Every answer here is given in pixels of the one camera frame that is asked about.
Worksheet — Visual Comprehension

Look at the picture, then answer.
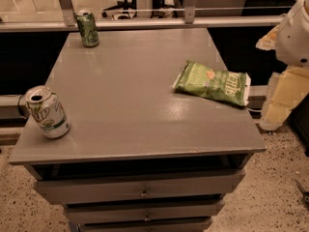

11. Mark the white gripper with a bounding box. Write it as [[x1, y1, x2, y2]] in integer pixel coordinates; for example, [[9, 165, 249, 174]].
[[256, 13, 309, 131]]

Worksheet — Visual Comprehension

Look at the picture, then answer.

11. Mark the dark green soda can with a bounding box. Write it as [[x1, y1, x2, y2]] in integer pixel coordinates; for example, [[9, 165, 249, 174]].
[[76, 10, 99, 47]]

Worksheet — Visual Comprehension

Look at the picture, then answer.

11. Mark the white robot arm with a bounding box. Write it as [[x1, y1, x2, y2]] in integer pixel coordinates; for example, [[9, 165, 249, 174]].
[[256, 0, 309, 131]]

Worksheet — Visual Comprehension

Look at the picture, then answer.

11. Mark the white 7UP soda can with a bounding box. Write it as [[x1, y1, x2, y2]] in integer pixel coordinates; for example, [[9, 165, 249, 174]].
[[25, 85, 70, 138]]

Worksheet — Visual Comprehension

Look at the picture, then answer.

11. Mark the green chip bag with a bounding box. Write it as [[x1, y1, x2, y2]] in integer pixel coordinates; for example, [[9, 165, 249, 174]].
[[172, 61, 251, 107]]

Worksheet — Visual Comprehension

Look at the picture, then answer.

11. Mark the middle grey drawer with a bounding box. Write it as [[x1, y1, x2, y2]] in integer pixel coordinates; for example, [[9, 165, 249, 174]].
[[64, 199, 224, 224]]

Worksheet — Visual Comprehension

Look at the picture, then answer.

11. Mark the grey drawer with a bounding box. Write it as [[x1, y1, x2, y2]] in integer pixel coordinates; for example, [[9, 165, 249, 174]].
[[64, 199, 224, 224], [35, 170, 245, 205], [80, 217, 212, 232]]

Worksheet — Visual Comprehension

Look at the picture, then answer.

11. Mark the grey drawer cabinet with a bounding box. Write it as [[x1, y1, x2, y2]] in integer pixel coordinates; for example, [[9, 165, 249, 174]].
[[8, 27, 267, 232]]

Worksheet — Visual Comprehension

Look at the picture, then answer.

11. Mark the bottom grey drawer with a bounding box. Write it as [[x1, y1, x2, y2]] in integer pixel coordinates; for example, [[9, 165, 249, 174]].
[[80, 217, 212, 232]]

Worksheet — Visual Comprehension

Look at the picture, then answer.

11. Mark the top grey drawer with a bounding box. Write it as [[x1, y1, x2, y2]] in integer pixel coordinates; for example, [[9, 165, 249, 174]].
[[35, 170, 245, 205]]

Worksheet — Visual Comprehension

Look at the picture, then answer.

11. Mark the metal railing beam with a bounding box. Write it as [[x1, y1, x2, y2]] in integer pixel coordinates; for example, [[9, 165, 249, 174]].
[[0, 15, 283, 33]]

